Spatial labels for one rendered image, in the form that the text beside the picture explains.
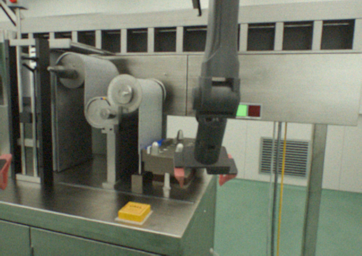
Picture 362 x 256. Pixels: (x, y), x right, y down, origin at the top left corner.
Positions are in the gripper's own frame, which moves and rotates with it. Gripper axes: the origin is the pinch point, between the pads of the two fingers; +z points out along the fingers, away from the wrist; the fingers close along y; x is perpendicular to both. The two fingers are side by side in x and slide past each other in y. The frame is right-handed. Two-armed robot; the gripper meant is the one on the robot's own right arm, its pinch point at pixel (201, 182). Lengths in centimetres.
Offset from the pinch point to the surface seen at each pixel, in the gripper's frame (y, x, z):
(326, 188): -212, -151, 200
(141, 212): 14.9, -2.7, 15.6
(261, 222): -96, -91, 172
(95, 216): 28.1, -4.2, 19.3
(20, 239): 55, -8, 37
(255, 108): -35, -52, 12
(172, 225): 6.3, 1.5, 16.0
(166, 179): 6.6, -22.7, 25.3
